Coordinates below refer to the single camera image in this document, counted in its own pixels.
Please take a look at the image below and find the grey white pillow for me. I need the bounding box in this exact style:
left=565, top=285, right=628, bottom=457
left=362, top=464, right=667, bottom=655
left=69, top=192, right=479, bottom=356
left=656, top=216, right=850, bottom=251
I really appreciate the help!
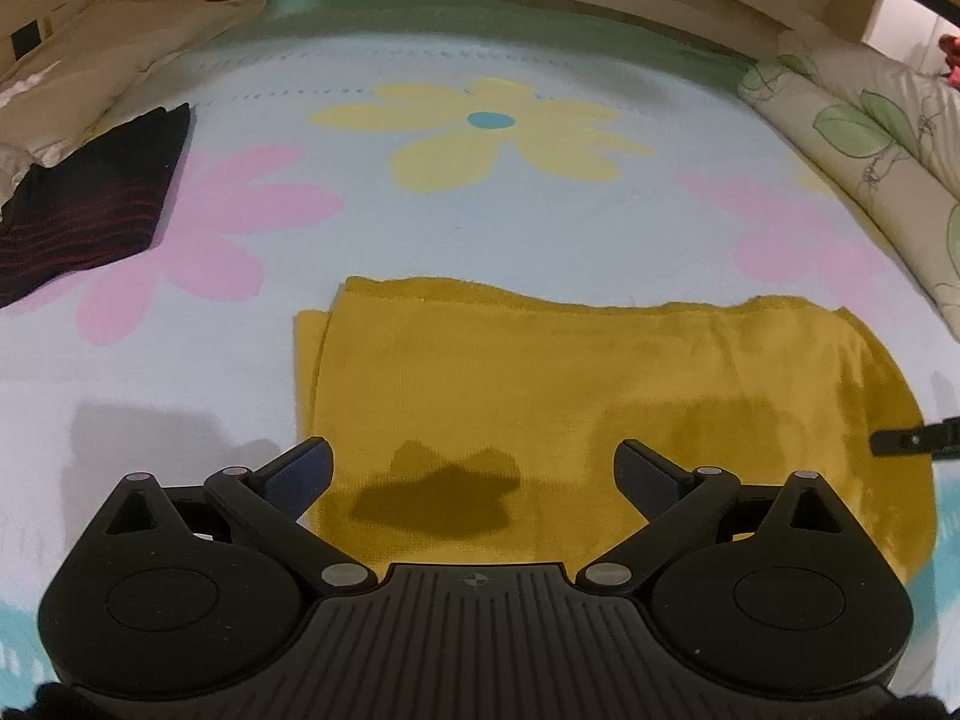
left=2, top=0, right=265, bottom=200

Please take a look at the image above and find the dark folded striped garment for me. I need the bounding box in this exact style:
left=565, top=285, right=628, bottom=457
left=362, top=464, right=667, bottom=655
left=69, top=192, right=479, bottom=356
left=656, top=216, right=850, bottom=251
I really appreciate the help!
left=2, top=104, right=192, bottom=305

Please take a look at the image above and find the floral rolled duvet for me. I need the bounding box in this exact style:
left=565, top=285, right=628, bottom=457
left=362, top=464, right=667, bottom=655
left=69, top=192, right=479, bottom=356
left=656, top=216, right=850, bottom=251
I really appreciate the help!
left=739, top=31, right=958, bottom=332

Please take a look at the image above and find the mustard yellow knit sweater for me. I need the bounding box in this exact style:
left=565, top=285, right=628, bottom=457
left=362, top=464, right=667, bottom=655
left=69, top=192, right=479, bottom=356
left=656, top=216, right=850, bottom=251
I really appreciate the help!
left=295, top=278, right=937, bottom=578

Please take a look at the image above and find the floral bed sheet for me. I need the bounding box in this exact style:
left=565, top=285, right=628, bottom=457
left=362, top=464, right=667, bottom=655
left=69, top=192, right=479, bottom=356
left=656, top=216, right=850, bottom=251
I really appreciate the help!
left=2, top=0, right=958, bottom=706

